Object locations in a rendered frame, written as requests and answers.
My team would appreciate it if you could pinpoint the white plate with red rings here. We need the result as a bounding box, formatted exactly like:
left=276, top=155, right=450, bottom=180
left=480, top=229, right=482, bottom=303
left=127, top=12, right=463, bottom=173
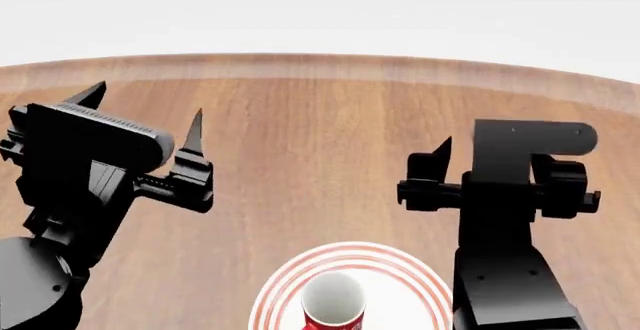
left=247, top=240, right=455, bottom=330

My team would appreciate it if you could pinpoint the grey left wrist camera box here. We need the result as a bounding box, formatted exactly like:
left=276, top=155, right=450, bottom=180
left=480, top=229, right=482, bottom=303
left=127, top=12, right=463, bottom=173
left=25, top=100, right=176, bottom=176

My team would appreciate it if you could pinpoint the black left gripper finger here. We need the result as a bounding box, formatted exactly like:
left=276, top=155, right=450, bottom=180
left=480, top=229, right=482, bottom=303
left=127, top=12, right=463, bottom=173
left=168, top=107, right=215, bottom=214
left=0, top=80, right=108, bottom=163

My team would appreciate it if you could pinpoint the red mug with white inside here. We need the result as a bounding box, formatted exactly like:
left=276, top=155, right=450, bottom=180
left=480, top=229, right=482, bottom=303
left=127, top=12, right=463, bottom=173
left=300, top=270, right=368, bottom=330

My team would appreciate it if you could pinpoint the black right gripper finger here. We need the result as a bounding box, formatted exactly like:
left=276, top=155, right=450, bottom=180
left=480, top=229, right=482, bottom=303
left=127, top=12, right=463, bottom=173
left=396, top=135, right=454, bottom=212
left=530, top=153, right=602, bottom=219

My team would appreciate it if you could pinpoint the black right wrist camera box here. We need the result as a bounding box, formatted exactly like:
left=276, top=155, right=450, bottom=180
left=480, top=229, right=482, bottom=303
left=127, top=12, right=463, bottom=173
left=471, top=118, right=599, bottom=186

